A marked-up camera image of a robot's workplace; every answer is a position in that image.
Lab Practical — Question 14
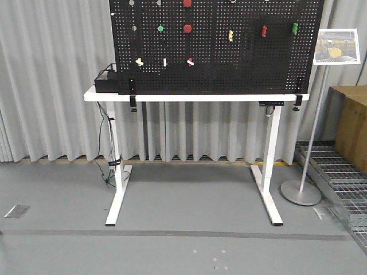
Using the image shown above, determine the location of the white standing desk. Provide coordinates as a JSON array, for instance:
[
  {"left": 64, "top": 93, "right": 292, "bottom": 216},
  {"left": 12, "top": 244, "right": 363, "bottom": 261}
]
[{"left": 83, "top": 85, "right": 310, "bottom": 226}]

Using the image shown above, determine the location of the black desk control panel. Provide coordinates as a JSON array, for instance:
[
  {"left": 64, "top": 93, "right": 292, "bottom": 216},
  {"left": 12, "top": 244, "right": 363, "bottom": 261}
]
[{"left": 259, "top": 101, "right": 284, "bottom": 107}]

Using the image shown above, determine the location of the black perforated pegboard panel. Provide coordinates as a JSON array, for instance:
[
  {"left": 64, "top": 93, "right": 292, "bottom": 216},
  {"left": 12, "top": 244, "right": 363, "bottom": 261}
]
[{"left": 109, "top": 0, "right": 324, "bottom": 95}]

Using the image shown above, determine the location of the black power supply box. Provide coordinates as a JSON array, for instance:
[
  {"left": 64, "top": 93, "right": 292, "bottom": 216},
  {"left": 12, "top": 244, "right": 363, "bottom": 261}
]
[{"left": 94, "top": 63, "right": 119, "bottom": 93}]

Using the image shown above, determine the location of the lower red push button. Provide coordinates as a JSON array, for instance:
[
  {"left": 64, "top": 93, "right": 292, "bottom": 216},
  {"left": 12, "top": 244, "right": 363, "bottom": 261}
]
[{"left": 183, "top": 24, "right": 193, "bottom": 33}]

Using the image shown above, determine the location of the red push button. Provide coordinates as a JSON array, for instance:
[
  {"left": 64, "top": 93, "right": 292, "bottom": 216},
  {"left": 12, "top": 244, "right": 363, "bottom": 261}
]
[
  {"left": 183, "top": 24, "right": 193, "bottom": 33},
  {"left": 183, "top": 0, "right": 192, "bottom": 7}
]

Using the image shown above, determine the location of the silver sign stand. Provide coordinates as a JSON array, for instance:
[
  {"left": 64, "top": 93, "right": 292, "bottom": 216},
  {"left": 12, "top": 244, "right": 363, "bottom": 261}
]
[{"left": 280, "top": 65, "right": 330, "bottom": 206}]

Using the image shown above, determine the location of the upper red push button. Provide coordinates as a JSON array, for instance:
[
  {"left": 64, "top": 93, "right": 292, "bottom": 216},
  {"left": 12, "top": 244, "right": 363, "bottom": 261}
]
[{"left": 183, "top": 0, "right": 192, "bottom": 7}]

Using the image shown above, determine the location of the brown cardboard box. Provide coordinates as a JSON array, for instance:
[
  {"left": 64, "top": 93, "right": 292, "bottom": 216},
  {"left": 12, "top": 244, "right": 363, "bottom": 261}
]
[{"left": 330, "top": 85, "right": 366, "bottom": 173}]

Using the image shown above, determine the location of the metal floor grating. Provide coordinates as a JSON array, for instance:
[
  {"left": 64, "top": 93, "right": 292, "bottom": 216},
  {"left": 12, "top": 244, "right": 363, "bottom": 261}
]
[{"left": 307, "top": 141, "right": 366, "bottom": 252}]

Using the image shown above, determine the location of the printed photo sign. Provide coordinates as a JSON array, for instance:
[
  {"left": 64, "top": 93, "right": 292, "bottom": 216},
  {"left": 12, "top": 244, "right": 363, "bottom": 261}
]
[{"left": 313, "top": 28, "right": 361, "bottom": 66}]

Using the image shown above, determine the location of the black power cable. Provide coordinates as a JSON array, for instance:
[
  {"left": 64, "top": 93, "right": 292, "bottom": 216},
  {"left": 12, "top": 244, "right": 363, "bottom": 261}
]
[{"left": 95, "top": 101, "right": 123, "bottom": 188}]

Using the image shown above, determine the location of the red toggle switch lower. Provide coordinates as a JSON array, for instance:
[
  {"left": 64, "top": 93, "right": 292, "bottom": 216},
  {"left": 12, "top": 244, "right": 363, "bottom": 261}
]
[{"left": 187, "top": 58, "right": 194, "bottom": 66}]

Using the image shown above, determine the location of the red toggle switch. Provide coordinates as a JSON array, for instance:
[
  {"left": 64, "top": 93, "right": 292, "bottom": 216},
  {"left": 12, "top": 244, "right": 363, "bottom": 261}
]
[
  {"left": 187, "top": 58, "right": 194, "bottom": 66},
  {"left": 261, "top": 26, "right": 268, "bottom": 38}
]

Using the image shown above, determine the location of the left black clamp bracket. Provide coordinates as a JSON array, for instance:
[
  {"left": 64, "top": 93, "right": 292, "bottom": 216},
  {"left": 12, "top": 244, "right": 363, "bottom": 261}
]
[{"left": 128, "top": 77, "right": 137, "bottom": 112}]

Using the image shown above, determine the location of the black clamp bracket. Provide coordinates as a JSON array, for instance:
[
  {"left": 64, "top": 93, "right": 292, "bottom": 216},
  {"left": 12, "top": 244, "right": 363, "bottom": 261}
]
[
  {"left": 292, "top": 77, "right": 303, "bottom": 112},
  {"left": 128, "top": 77, "right": 137, "bottom": 112}
]

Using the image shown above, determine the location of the yellow toggle switch lower left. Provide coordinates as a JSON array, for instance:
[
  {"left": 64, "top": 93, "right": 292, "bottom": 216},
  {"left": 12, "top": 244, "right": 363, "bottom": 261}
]
[{"left": 135, "top": 58, "right": 144, "bottom": 66}]

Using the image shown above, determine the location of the yellow toggle switch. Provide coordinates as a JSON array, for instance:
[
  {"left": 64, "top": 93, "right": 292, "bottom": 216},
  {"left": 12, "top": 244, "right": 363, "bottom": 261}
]
[
  {"left": 228, "top": 30, "right": 234, "bottom": 42},
  {"left": 135, "top": 58, "right": 144, "bottom": 66}
]

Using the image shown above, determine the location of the yellow toggle switch right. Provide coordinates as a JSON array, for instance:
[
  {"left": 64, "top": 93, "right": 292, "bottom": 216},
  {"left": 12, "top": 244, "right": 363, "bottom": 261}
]
[{"left": 228, "top": 30, "right": 234, "bottom": 42}]

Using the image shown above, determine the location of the right black clamp bracket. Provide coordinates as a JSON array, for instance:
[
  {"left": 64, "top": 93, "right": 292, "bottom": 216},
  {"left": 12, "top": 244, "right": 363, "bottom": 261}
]
[{"left": 292, "top": 77, "right": 303, "bottom": 112}]

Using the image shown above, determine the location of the red toggle switch right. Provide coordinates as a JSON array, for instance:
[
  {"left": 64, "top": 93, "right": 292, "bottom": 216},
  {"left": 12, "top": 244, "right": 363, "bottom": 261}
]
[{"left": 261, "top": 26, "right": 268, "bottom": 38}]

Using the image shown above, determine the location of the green toggle switch right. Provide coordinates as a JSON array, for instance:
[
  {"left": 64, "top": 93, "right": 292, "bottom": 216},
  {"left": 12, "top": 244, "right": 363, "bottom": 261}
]
[{"left": 292, "top": 22, "right": 299, "bottom": 35}]

